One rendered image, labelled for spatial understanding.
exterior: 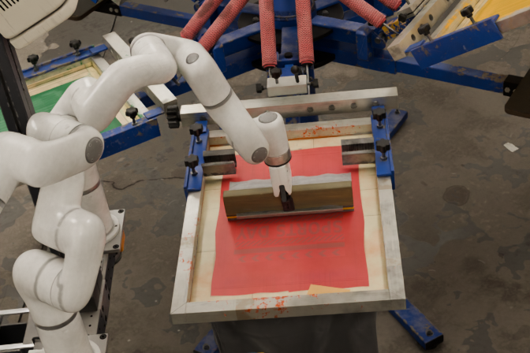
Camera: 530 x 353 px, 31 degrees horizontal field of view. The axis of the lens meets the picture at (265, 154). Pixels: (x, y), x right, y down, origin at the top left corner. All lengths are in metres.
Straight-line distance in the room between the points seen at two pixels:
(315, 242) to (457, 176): 1.81
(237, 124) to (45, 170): 0.73
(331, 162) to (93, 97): 0.89
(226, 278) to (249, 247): 0.13
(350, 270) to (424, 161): 1.96
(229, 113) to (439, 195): 2.00
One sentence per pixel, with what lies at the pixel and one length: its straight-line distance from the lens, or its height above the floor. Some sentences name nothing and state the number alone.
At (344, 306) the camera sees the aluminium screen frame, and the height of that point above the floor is 0.98.
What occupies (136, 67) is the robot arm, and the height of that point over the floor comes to 1.59.
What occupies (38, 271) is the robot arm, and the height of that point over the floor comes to 1.45.
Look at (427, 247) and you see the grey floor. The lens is 3.97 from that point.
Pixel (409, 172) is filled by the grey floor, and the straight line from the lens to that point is 4.35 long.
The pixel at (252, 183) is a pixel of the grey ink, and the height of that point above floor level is 0.96.
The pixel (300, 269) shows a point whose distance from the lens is 2.53.
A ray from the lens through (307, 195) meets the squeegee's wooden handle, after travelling 2.63.
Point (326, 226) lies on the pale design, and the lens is 2.64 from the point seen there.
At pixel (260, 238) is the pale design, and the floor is 0.95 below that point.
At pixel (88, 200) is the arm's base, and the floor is 1.27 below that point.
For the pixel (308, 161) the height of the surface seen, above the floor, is 0.95.
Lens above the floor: 2.69
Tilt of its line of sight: 36 degrees down
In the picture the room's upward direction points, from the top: 9 degrees counter-clockwise
